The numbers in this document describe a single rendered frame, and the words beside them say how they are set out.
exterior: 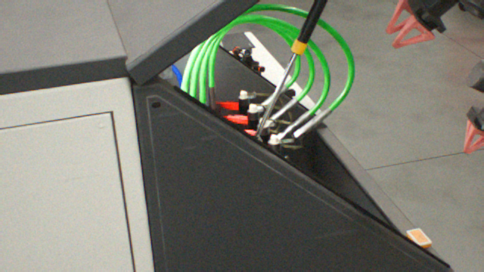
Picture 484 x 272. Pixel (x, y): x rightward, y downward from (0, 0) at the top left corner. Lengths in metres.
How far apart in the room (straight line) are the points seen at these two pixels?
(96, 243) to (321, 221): 0.37
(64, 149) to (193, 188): 0.21
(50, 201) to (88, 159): 0.09
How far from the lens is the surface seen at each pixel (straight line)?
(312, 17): 0.99
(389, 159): 3.59
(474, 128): 1.66
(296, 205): 1.10
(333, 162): 1.77
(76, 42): 0.98
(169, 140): 0.98
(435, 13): 1.37
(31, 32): 1.04
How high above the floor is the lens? 1.83
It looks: 28 degrees down
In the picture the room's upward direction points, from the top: 3 degrees counter-clockwise
